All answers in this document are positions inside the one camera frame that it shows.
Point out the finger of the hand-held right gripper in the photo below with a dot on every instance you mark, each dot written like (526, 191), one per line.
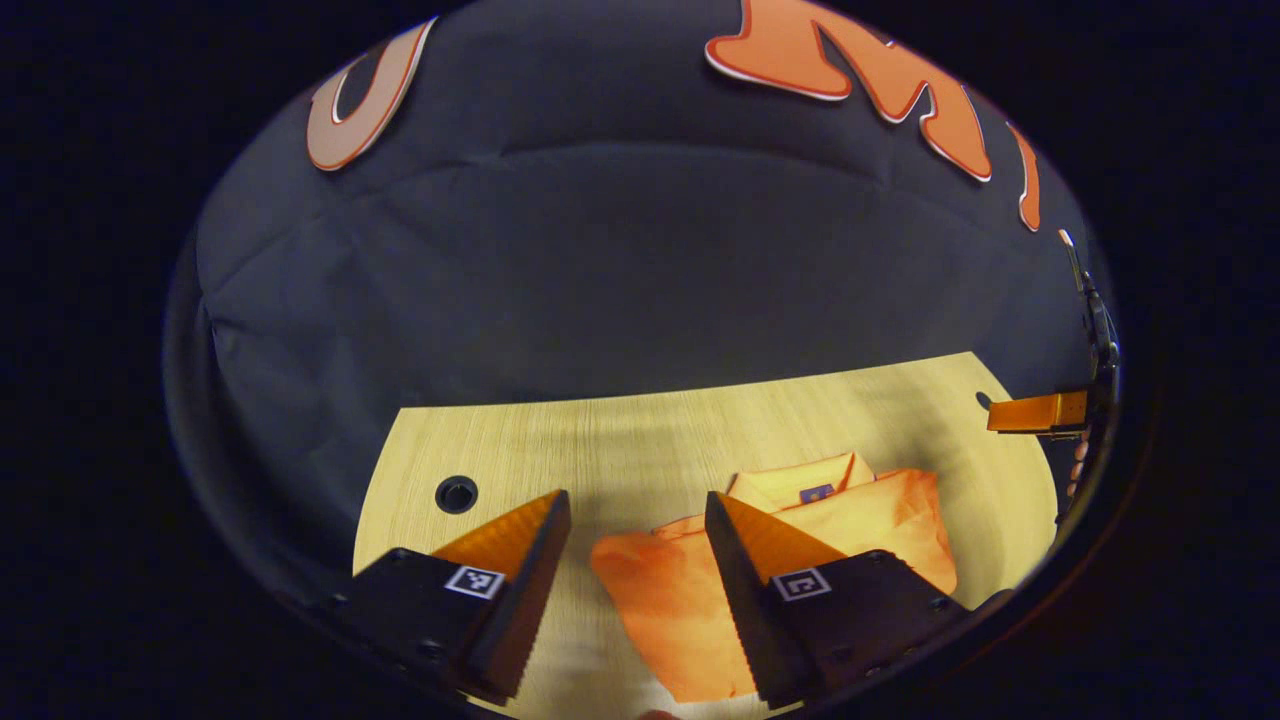
(1040, 413)

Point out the black backdrop cloth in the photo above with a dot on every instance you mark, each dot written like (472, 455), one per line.
(600, 260)

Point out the yellow T-shirt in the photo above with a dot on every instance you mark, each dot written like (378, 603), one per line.
(660, 600)

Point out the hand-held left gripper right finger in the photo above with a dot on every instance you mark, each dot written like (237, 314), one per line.
(745, 600)

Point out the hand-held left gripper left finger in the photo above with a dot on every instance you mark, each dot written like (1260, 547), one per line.
(525, 610)

